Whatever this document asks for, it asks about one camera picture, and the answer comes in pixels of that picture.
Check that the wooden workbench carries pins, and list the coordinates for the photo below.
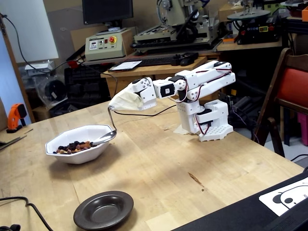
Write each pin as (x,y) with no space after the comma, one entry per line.
(120,81)

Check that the black metal frame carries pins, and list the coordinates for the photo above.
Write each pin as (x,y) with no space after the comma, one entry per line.
(296,25)

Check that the white octagonal bowl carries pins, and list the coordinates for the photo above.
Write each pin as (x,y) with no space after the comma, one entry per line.
(79,157)

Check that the small orange box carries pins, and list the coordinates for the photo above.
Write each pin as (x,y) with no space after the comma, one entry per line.
(228,40)

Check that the brown round plate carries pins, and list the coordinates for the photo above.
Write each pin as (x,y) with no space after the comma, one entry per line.
(103,211)

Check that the plastic bag with spool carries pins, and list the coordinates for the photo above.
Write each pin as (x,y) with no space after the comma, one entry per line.
(54,90)

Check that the flat metal file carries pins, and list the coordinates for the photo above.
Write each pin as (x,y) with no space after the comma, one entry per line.
(12,142)

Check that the small red clamp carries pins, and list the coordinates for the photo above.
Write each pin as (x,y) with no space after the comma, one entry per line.
(72,64)

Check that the wooden chair red cushion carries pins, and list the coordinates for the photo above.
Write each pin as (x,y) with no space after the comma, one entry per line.
(293,86)

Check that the white paper sheet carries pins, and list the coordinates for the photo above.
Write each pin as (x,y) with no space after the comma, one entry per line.
(126,65)

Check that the orange and black tool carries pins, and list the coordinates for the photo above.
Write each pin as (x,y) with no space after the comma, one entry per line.
(14,113)

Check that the black keyboard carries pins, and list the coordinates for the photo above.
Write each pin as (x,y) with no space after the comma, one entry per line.
(154,61)

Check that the small metal rod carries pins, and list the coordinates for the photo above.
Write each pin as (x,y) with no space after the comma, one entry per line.
(28,131)

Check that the black slotted storage bin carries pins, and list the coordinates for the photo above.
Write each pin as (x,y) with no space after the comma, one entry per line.
(84,84)

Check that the white foam board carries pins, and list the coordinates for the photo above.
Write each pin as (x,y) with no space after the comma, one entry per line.
(31,29)

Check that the brown wooden post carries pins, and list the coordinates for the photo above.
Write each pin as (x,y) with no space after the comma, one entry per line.
(15,65)

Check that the black machine green disc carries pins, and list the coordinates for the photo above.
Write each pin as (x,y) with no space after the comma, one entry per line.
(255,32)

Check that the white panda sticker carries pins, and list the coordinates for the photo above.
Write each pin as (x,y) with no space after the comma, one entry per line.
(267,201)

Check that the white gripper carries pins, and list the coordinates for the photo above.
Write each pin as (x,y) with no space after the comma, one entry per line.
(147,97)

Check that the brown cardboard box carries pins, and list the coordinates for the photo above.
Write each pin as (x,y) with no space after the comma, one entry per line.
(227,12)

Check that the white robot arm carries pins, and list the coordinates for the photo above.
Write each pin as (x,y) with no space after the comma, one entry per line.
(211,81)

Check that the translucent white plastic wedge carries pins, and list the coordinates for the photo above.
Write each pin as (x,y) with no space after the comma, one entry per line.
(180,131)

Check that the pink plastic bin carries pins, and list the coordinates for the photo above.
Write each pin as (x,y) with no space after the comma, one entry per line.
(303,130)

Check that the wooden shelf board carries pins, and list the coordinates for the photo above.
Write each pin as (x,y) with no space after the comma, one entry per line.
(252,47)

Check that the beige control box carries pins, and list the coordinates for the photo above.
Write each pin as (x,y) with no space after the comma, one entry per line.
(106,51)

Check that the trail mix pile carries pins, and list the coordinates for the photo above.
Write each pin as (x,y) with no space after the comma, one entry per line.
(72,147)

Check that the bent metal spoon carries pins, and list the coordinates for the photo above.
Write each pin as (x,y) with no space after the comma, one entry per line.
(107,137)

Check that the black handheld device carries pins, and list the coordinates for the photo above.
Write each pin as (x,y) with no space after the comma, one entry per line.
(187,59)

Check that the small motor driver board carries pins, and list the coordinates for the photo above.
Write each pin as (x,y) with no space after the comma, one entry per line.
(225,98)

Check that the black computer monitor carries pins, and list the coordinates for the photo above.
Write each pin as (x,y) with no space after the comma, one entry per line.
(108,10)

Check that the beige milling machine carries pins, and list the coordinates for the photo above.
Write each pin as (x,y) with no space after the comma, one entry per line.
(178,14)

